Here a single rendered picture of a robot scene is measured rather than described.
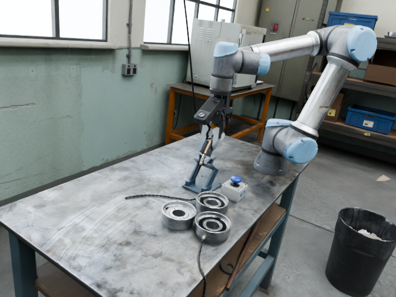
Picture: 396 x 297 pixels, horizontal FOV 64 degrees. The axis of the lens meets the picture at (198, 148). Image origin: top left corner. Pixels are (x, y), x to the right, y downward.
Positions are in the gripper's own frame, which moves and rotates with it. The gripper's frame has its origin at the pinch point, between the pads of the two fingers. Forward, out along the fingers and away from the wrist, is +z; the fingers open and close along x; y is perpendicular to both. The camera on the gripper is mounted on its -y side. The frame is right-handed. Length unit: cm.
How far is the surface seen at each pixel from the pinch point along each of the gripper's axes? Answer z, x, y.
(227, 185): 11.7, -10.2, -0.4
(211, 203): 14.8, -10.5, -10.5
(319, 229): 97, -25, 143
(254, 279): 72, -18, 32
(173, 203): 12.9, -3.6, -22.4
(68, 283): 41, 16, -46
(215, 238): 13.9, -21.9, -26.5
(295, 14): -70, 106, 354
